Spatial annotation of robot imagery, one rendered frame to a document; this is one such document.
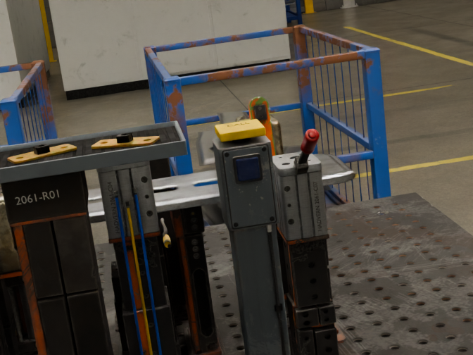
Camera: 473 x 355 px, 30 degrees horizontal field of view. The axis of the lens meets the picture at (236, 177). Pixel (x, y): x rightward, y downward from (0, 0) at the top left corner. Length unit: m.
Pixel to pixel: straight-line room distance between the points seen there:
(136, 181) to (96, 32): 7.96
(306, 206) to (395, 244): 0.68
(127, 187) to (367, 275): 0.71
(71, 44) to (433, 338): 7.91
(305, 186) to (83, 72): 8.00
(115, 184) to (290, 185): 0.26
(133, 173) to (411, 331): 0.60
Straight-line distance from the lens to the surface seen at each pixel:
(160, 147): 1.09
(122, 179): 1.29
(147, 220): 1.31
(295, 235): 1.35
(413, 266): 1.88
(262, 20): 9.39
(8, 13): 9.26
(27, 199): 1.13
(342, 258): 1.95
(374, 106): 3.33
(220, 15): 9.31
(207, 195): 1.43
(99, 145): 1.15
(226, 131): 1.14
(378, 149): 3.37
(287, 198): 1.33
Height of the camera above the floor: 1.40
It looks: 15 degrees down
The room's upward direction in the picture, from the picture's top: 7 degrees counter-clockwise
